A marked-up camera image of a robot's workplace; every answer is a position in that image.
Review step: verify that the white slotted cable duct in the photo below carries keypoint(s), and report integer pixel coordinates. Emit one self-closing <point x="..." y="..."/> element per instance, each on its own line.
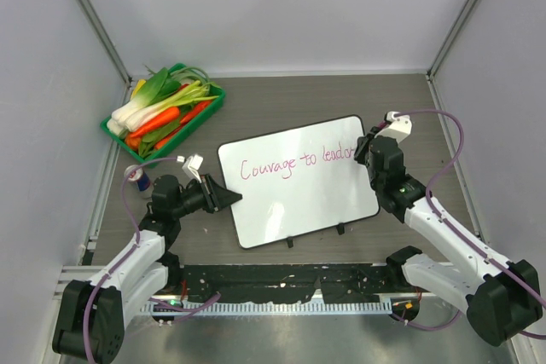
<point x="315" y="307"/>

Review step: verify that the white and green leek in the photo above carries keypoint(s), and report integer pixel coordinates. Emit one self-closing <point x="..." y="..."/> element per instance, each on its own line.
<point x="130" y="116"/>

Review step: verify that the orange carrot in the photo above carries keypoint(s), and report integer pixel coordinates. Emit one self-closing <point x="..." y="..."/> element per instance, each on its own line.
<point x="157" y="122"/>

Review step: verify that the red and blue drink can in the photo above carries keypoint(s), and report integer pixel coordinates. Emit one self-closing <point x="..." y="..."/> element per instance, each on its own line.
<point x="139" y="180"/>

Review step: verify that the green spinach leaves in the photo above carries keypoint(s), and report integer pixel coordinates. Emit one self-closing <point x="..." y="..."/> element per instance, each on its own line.
<point x="148" y="141"/>

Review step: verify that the green bok choy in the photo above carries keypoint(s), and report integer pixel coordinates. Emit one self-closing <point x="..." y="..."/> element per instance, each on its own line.
<point x="159" y="86"/>

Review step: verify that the red chili pepper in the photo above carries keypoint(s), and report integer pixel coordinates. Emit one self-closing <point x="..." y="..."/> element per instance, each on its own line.
<point x="186" y="118"/>

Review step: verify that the yellow pepper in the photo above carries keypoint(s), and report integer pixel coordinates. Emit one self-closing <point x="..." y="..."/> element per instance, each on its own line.
<point x="138" y="86"/>

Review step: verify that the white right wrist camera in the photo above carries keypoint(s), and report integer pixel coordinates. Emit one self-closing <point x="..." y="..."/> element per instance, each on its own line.
<point x="397" y="126"/>

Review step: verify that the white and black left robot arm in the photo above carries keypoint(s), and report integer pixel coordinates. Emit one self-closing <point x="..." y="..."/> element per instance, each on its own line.
<point x="94" y="313"/>

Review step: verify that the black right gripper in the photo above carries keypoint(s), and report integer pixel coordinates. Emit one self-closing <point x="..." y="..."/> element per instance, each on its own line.
<point x="364" y="143"/>

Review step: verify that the white whiteboard with black frame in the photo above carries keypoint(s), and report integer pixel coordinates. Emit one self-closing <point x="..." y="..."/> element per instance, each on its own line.
<point x="297" y="181"/>

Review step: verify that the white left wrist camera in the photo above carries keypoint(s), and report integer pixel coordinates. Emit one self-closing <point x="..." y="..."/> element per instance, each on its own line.
<point x="191" y="166"/>

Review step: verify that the green plastic tray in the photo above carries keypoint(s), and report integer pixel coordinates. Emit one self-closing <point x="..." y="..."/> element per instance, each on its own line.
<point x="185" y="75"/>

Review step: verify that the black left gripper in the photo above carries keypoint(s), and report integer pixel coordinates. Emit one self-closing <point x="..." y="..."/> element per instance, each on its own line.
<point x="215" y="196"/>

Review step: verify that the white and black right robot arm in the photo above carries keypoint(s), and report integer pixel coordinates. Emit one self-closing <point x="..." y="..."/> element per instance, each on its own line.
<point x="498" y="297"/>

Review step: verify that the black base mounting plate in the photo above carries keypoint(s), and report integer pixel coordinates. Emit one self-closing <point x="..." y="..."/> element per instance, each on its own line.
<point x="291" y="283"/>

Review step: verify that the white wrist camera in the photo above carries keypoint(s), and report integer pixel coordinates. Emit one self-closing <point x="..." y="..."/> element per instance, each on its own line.
<point x="397" y="126"/>
<point x="191" y="166"/>

